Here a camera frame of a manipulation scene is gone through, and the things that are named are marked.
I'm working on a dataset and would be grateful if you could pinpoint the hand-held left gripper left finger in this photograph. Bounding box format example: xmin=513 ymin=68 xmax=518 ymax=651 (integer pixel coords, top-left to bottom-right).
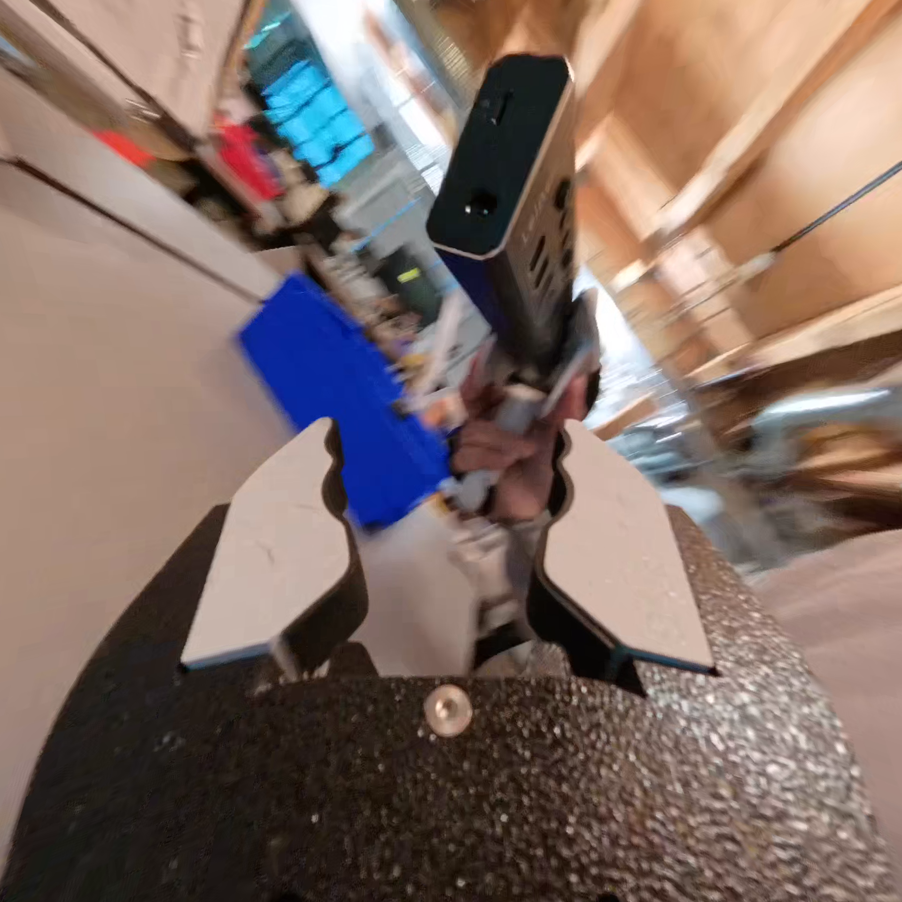
xmin=182 ymin=417 xmax=369 ymax=681

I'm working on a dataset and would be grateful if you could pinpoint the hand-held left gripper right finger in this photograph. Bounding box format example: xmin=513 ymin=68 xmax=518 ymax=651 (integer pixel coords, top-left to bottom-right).
xmin=527 ymin=420 xmax=716 ymax=699

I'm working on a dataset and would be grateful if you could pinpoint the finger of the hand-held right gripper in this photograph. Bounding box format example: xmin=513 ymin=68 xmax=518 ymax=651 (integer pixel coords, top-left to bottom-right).
xmin=546 ymin=288 xmax=601 ymax=417
xmin=461 ymin=337 xmax=512 ymax=417

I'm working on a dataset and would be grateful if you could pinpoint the black usb hub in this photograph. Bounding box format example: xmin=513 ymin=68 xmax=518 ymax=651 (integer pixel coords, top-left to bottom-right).
xmin=425 ymin=53 xmax=580 ymax=385

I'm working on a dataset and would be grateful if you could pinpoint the person's right hand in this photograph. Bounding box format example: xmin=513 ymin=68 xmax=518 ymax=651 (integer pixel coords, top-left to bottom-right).
xmin=451 ymin=377 xmax=591 ymax=526

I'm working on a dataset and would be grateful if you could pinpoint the blue plastic bin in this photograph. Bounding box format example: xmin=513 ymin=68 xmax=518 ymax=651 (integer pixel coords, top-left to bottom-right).
xmin=236 ymin=271 xmax=452 ymax=531

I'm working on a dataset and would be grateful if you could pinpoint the wooden board structure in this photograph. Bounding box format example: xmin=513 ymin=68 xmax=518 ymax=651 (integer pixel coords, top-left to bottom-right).
xmin=574 ymin=0 xmax=902 ymax=367

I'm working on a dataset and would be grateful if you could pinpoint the stack of light blue crates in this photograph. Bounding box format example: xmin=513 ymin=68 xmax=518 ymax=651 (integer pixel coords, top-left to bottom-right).
xmin=257 ymin=60 xmax=378 ymax=187

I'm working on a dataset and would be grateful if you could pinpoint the red cloth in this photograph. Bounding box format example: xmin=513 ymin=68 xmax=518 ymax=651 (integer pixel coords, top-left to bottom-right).
xmin=211 ymin=116 xmax=286 ymax=202

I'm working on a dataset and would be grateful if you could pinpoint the thin black cable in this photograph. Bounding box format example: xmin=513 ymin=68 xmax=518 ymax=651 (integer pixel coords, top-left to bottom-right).
xmin=771 ymin=161 xmax=902 ymax=253

